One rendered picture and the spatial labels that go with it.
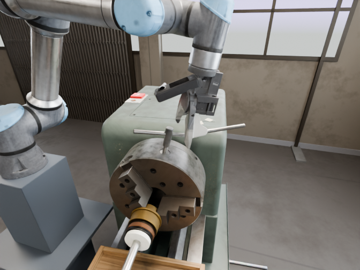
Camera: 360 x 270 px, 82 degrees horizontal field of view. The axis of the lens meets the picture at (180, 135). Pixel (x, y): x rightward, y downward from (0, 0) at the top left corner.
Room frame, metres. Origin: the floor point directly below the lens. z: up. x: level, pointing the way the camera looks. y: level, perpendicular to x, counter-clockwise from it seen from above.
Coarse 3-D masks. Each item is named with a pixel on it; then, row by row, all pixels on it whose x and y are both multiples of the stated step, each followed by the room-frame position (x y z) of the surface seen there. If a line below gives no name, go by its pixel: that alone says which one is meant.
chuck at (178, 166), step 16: (144, 144) 0.59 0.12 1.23; (160, 144) 0.58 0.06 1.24; (144, 160) 0.50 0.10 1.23; (160, 160) 0.49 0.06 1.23; (176, 160) 0.51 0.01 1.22; (192, 160) 0.55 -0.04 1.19; (112, 176) 0.52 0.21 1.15; (144, 176) 0.50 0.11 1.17; (160, 176) 0.49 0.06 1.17; (176, 176) 0.48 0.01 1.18; (192, 176) 0.48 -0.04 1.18; (112, 192) 0.52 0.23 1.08; (160, 192) 0.57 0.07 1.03; (176, 192) 0.48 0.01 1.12; (192, 192) 0.47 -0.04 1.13; (128, 208) 0.51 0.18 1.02; (176, 224) 0.48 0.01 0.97
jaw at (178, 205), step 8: (168, 200) 0.46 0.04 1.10; (176, 200) 0.46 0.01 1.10; (184, 200) 0.46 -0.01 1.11; (192, 200) 0.46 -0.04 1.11; (200, 200) 0.48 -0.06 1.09; (160, 208) 0.43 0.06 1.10; (168, 208) 0.43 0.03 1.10; (176, 208) 0.43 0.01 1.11; (184, 208) 0.44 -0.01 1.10; (192, 208) 0.43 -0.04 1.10; (160, 216) 0.41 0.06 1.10; (168, 216) 0.43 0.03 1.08; (176, 216) 0.42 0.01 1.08
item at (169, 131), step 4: (168, 128) 0.53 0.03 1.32; (172, 128) 0.53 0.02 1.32; (168, 132) 0.52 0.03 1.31; (164, 136) 0.53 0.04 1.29; (168, 136) 0.52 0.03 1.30; (164, 140) 0.53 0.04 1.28; (168, 140) 0.52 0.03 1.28; (164, 144) 0.52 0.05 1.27; (168, 144) 0.52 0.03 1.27; (164, 148) 0.53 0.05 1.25; (164, 152) 0.53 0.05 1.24
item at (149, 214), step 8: (136, 208) 0.42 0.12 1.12; (144, 208) 0.41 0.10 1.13; (152, 208) 0.43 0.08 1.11; (136, 216) 0.39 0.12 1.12; (144, 216) 0.39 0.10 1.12; (152, 216) 0.40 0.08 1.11; (128, 224) 0.39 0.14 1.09; (136, 224) 0.37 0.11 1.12; (144, 224) 0.37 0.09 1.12; (152, 224) 0.38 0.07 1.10; (160, 224) 0.40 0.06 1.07; (152, 232) 0.36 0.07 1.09; (152, 240) 0.35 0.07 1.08
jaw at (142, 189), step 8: (128, 160) 0.53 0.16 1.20; (128, 168) 0.50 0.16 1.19; (120, 176) 0.48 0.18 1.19; (128, 176) 0.47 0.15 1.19; (136, 176) 0.49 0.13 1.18; (128, 184) 0.47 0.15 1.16; (136, 184) 0.46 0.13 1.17; (144, 184) 0.49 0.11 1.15; (128, 192) 0.45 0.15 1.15; (136, 192) 0.44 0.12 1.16; (144, 192) 0.46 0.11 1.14; (136, 200) 0.43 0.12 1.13; (144, 200) 0.44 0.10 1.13
